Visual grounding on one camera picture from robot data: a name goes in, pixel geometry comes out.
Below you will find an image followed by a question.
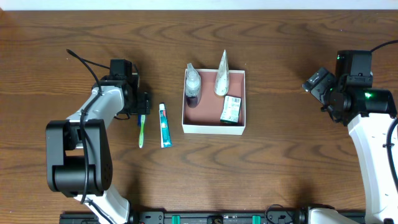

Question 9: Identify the white box with pink interior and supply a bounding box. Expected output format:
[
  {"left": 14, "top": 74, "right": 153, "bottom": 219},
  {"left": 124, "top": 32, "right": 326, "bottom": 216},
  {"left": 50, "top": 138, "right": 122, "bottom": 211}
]
[{"left": 182, "top": 69, "right": 246, "bottom": 136}]

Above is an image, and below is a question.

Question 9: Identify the green white toothbrush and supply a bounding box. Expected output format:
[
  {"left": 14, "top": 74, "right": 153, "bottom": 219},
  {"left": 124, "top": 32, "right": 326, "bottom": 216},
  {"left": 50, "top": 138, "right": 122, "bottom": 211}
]
[{"left": 139, "top": 114, "right": 146, "bottom": 148}]

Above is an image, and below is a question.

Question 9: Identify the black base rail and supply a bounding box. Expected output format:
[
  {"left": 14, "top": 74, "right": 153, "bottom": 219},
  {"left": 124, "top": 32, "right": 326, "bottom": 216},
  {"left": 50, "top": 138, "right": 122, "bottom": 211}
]
[{"left": 58, "top": 211, "right": 368, "bottom": 224}]

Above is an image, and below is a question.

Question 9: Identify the blue disposable razor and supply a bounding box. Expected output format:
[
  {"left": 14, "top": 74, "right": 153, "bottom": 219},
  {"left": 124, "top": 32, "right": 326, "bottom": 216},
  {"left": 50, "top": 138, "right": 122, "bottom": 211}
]
[{"left": 137, "top": 114, "right": 142, "bottom": 127}]

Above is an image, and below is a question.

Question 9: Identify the teal white toothpaste tube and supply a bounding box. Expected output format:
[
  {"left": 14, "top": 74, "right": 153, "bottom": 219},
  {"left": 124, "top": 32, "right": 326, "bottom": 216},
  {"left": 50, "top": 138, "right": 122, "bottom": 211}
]
[{"left": 159, "top": 103, "right": 172, "bottom": 148}]

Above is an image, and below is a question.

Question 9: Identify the white cosmetic tube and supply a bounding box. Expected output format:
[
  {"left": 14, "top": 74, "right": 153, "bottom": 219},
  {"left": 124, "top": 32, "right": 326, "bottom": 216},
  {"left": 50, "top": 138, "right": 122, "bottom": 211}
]
[{"left": 214, "top": 50, "right": 229, "bottom": 96}]

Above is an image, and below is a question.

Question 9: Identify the clear spray bottle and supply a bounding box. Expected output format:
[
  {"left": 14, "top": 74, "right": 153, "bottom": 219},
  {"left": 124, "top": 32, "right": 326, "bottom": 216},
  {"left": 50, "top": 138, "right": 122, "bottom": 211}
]
[{"left": 185, "top": 63, "right": 201, "bottom": 108}]

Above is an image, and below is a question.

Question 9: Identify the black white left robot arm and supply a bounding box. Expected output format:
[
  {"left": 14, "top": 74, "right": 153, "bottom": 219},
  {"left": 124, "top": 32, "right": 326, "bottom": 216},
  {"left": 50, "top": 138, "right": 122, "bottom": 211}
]
[{"left": 45, "top": 72, "right": 147, "bottom": 223}]

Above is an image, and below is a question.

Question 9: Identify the green white soap box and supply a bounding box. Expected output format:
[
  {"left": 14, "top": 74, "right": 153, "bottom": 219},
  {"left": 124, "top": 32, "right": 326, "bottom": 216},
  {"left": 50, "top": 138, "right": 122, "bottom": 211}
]
[{"left": 220, "top": 96, "right": 242, "bottom": 123}]

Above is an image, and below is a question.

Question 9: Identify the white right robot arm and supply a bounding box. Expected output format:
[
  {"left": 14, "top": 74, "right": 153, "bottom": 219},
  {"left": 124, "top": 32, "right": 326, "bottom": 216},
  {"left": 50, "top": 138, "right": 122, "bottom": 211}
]
[{"left": 302, "top": 68, "right": 397, "bottom": 223}]

